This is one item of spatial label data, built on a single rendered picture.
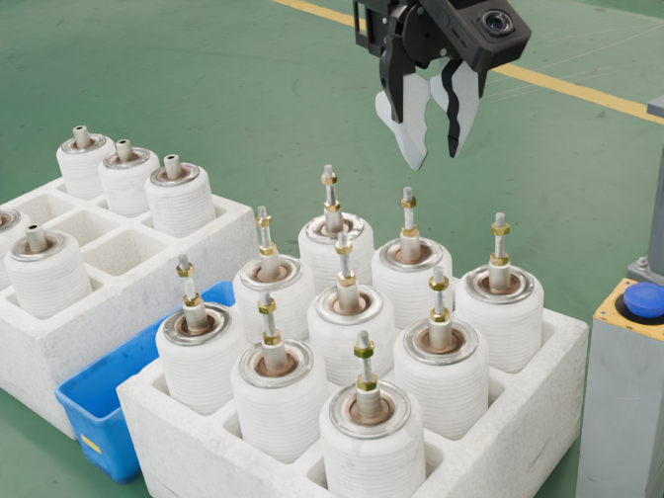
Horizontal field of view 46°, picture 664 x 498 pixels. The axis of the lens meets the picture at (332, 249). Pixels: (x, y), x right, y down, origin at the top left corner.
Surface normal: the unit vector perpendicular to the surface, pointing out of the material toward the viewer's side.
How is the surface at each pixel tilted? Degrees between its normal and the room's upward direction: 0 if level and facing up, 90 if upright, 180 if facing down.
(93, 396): 88
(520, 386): 0
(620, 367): 90
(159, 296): 90
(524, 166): 0
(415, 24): 90
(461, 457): 0
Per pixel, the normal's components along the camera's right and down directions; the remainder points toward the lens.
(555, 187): -0.10, -0.85
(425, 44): 0.47, 0.43
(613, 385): -0.63, 0.46
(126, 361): 0.75, 0.26
